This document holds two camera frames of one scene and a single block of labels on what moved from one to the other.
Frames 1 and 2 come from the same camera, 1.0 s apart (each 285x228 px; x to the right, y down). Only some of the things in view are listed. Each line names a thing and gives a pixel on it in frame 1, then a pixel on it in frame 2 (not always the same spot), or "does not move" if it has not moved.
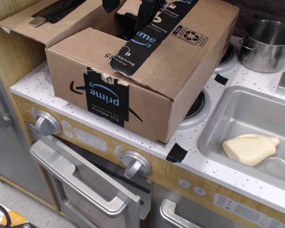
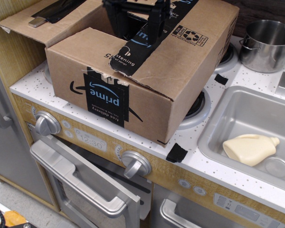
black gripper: [148, 9] to [158, 19]
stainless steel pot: [265, 48] does not move
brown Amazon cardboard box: [142, 82] does not move
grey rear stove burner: [230, 63] does not move
